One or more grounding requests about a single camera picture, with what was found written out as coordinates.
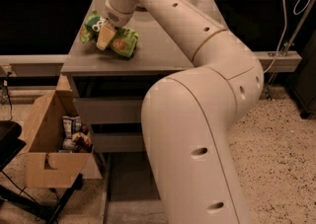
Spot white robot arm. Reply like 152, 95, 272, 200
105, 0, 264, 224

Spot snack packets in box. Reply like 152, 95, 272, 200
61, 116, 93, 153

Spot open bottom grey drawer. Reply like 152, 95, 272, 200
102, 152, 168, 224

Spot white cable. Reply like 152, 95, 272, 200
263, 0, 312, 74

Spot black cabinet at right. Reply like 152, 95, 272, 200
287, 32, 316, 118

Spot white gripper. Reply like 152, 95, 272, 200
97, 0, 136, 50

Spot green rice chip bag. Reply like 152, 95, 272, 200
79, 11, 139, 58

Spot top grey drawer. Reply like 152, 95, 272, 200
73, 98, 142, 124

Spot middle grey drawer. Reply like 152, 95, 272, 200
92, 133, 144, 153

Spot cardboard box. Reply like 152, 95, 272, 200
23, 76, 100, 188

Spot black stand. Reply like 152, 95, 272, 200
0, 120, 82, 224

